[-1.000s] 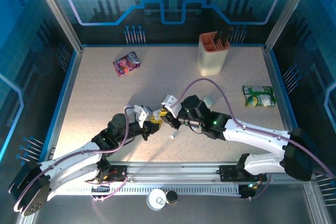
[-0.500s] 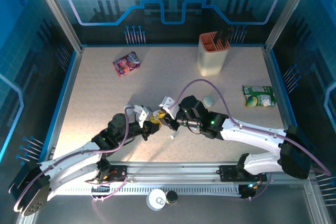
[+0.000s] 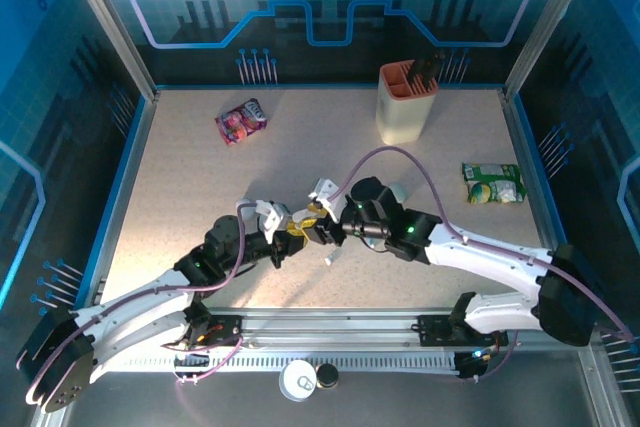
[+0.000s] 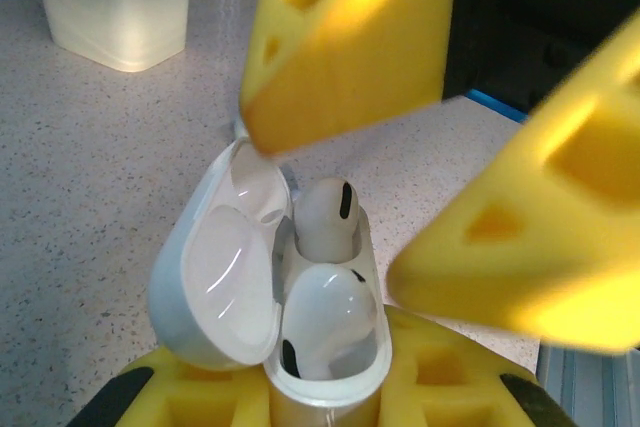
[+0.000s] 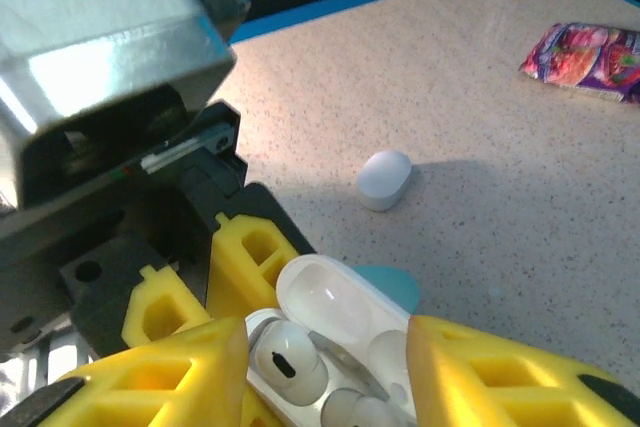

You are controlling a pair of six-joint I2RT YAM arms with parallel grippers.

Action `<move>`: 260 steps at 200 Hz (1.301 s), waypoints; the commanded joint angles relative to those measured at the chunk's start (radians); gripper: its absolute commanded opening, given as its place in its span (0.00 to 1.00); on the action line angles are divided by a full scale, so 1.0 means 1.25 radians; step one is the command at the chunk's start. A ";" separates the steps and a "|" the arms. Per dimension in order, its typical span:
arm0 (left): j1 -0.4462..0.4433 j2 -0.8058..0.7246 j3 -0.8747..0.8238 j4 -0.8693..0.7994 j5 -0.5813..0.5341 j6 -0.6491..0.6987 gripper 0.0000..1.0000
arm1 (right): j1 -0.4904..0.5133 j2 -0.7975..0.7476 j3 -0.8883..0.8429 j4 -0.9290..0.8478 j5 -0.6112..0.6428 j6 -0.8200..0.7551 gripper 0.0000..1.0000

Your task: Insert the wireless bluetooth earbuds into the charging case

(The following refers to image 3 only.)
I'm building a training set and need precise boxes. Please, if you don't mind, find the beige utensil holder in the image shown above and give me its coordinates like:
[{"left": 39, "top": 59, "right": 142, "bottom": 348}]
[{"left": 374, "top": 60, "right": 441, "bottom": 147}]

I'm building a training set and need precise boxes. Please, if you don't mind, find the pink snack bag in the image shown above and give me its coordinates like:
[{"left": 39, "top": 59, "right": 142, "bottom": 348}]
[{"left": 214, "top": 98, "right": 269, "bottom": 147}]

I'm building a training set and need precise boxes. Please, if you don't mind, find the green snack bag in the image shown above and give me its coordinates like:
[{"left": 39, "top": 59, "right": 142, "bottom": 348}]
[{"left": 460, "top": 161, "right": 529, "bottom": 206}]

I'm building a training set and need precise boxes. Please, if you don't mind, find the black round cap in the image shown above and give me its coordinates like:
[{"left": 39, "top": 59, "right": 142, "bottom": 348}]
[{"left": 315, "top": 363, "right": 340, "bottom": 391}]

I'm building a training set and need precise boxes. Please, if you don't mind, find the white tin can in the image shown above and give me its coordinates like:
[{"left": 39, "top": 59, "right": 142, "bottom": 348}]
[{"left": 278, "top": 359, "right": 319, "bottom": 403}]

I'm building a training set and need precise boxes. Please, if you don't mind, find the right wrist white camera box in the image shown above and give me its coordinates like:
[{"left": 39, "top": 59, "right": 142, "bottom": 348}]
[{"left": 307, "top": 177, "right": 347, "bottom": 213}]

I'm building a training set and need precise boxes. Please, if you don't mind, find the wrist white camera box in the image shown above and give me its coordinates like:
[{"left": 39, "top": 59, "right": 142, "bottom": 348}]
[
  {"left": 255, "top": 199, "right": 292, "bottom": 243},
  {"left": 307, "top": 177, "right": 347, "bottom": 213}
]

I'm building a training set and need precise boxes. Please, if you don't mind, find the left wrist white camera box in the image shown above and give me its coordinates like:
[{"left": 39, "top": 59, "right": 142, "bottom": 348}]
[{"left": 255, "top": 199, "right": 292, "bottom": 243}]

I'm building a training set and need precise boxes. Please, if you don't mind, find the aluminium mounting rail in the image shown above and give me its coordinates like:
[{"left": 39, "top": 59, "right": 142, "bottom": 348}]
[{"left": 59, "top": 307, "right": 599, "bottom": 348}]

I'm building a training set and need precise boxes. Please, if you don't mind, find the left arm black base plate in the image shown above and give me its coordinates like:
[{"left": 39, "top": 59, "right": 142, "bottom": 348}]
[{"left": 164, "top": 313, "right": 246, "bottom": 348}]

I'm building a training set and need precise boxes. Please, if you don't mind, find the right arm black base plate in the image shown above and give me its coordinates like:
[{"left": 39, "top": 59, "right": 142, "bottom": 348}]
[{"left": 416, "top": 314, "right": 510, "bottom": 348}]

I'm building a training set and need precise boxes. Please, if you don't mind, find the white slotted cable duct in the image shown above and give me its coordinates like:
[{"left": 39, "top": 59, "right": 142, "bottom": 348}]
[{"left": 77, "top": 352, "right": 461, "bottom": 373}]

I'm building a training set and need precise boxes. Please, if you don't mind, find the black utensil handle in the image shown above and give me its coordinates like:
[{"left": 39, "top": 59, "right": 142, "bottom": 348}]
[
  {"left": 408, "top": 57, "right": 428, "bottom": 91},
  {"left": 424, "top": 49, "right": 446, "bottom": 84}
]

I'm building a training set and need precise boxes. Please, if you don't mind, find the aluminium frame post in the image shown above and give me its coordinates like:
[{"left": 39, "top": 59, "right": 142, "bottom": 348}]
[
  {"left": 55, "top": 0, "right": 160, "bottom": 102},
  {"left": 501, "top": 0, "right": 601, "bottom": 102}
]

